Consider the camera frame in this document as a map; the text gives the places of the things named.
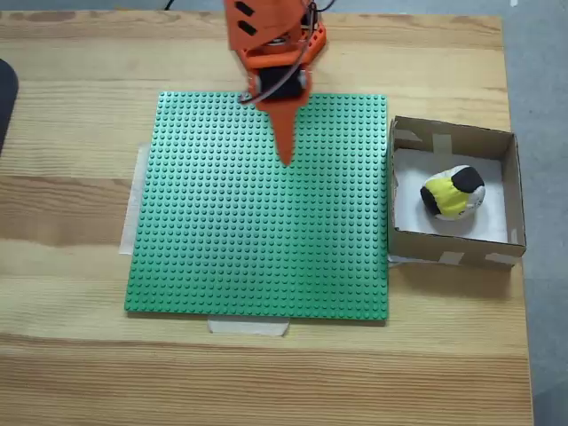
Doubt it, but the yellow black white fabric ball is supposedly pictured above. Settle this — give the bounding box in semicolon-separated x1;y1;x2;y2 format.
419;164;487;222

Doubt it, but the white paper box lining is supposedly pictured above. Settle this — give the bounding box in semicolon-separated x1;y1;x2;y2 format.
392;148;509;244

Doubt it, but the open cardboard box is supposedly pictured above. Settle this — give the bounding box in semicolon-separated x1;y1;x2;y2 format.
387;114;528;271

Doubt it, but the green studded baseplate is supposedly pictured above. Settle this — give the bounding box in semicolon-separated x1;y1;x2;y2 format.
122;91;391;321

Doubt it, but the masking tape strip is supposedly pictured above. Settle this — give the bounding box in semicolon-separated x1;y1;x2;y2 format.
118;142;152;256
207;318;292;337

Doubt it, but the black rounded object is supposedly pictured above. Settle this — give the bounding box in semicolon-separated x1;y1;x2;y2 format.
0;57;21;157

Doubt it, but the thin servo cable loop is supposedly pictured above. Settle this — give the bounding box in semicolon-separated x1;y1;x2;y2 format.
238;46;312;106

